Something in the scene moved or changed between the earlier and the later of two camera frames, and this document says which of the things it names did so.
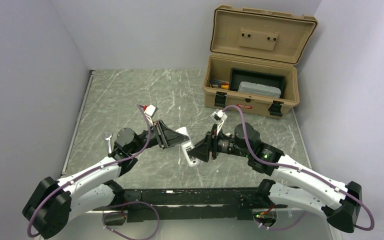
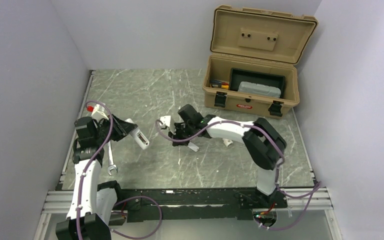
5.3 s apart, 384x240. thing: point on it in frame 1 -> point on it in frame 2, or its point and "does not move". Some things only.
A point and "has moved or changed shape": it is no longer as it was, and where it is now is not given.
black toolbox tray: x=237 y=75 does not move
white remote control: x=192 y=162 has moved or changed shape
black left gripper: x=166 y=137 -> x=122 y=128
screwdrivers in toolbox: x=218 y=84 does not move
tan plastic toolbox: x=253 y=62 does not move
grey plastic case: x=261 y=89 does not move
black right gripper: x=201 y=151 -> x=174 y=135
